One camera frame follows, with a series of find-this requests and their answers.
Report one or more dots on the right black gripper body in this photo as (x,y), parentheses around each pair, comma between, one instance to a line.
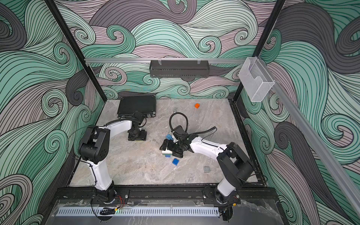
(176,147)

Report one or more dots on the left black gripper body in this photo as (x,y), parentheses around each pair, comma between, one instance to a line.
(139,135)

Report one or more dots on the white lego brick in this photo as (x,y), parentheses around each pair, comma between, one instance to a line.
(166,152)

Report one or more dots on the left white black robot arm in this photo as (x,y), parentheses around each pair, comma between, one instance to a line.
(94,147)

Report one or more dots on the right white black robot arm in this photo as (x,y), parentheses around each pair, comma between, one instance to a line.
(235,165)

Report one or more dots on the light blue lego brick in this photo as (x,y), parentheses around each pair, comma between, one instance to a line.
(169,137)

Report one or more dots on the grey lego plate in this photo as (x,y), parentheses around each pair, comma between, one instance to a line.
(206,169)

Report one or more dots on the black hard case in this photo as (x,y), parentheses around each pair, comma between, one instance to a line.
(143,104)

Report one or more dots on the black wall tray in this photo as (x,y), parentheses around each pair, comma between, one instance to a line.
(179,69)

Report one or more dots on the aluminium wall rail back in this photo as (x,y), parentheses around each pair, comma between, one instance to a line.
(148,60)

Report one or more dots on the aluminium wall rail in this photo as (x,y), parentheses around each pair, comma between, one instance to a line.
(335,169)
(148,60)

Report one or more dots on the clear plastic wall bin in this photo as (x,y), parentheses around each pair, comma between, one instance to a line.
(256,78)

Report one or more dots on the white slotted cable duct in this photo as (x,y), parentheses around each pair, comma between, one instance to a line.
(140,211)

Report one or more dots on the aluminium wall rail right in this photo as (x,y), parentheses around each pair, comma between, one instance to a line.
(335,169)

